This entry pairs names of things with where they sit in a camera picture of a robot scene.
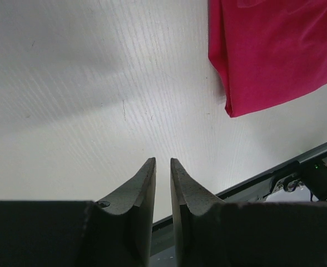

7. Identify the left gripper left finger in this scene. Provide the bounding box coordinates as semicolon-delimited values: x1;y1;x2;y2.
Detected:
77;157;156;266

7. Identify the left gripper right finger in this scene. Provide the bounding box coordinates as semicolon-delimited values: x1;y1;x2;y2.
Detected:
170;158;236;266

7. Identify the pink t shirt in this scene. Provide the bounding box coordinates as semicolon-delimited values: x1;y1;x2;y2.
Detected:
208;1;327;117

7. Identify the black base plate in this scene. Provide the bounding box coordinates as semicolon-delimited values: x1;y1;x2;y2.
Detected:
149;142;327;266

